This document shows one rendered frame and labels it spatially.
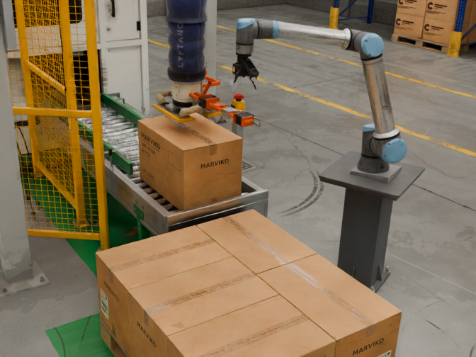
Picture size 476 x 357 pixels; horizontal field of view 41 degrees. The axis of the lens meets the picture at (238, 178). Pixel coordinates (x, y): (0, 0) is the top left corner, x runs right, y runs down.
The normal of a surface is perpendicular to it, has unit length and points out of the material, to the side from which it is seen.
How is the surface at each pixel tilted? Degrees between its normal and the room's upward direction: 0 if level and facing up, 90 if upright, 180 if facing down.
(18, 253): 90
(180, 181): 90
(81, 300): 0
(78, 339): 0
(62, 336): 0
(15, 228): 90
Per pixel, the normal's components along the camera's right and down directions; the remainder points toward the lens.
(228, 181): 0.55, 0.36
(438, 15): -0.80, 0.27
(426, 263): 0.03, -0.91
